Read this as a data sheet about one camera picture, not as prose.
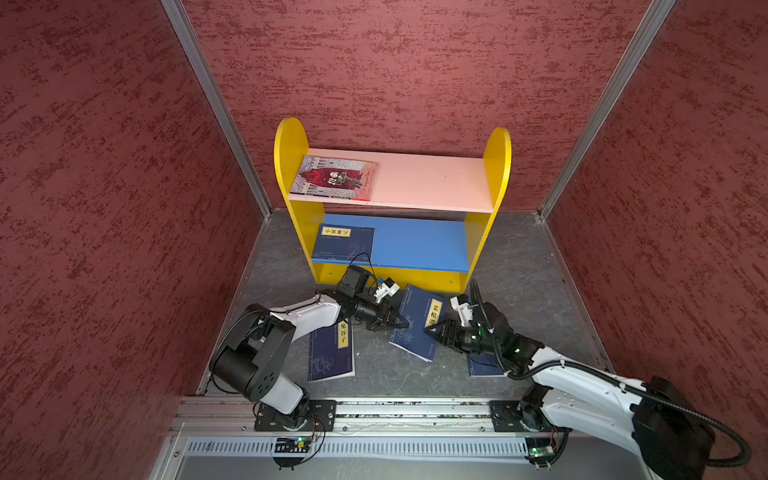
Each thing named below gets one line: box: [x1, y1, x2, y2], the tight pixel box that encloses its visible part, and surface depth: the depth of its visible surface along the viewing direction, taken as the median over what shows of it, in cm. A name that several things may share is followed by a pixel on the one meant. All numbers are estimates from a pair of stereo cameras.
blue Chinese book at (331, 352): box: [308, 318, 355, 383], surface depth 85 cm
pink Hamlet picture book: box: [289, 155, 378, 201], surface depth 73 cm
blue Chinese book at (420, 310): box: [389, 284, 446, 363], surface depth 82 cm
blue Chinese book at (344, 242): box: [312, 223, 375, 262], surface depth 94 cm
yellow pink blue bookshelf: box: [274, 118, 511, 292], surface depth 76 cm
